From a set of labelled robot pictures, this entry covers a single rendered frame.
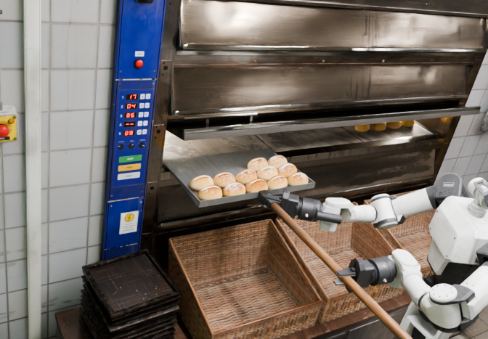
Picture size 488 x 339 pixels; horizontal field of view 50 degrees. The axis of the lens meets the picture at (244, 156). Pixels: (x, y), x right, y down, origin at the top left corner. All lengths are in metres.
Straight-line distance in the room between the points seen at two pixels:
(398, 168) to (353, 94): 0.73
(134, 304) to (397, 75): 1.67
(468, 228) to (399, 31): 1.08
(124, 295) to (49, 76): 0.82
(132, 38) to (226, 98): 0.49
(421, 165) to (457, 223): 1.33
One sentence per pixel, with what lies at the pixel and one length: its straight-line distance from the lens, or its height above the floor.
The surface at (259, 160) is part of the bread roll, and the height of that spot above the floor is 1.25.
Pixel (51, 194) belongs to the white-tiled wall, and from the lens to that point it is 2.05.
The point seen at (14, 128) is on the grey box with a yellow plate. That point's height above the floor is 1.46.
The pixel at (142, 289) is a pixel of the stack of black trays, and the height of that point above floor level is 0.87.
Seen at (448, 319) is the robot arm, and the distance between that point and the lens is 1.70.
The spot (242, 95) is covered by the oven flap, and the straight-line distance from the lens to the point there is 2.15.
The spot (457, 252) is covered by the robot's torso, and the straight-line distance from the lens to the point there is 1.93.
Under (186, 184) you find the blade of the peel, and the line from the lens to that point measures 2.07.
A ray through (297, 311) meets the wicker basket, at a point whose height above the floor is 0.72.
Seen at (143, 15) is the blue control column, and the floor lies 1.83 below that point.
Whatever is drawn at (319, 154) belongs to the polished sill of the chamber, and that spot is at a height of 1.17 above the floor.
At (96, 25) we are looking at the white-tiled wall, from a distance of 1.82.
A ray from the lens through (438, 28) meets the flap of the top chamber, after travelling 2.83.
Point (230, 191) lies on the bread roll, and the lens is 2.00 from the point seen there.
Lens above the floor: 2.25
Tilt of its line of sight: 27 degrees down
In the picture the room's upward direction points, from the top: 11 degrees clockwise
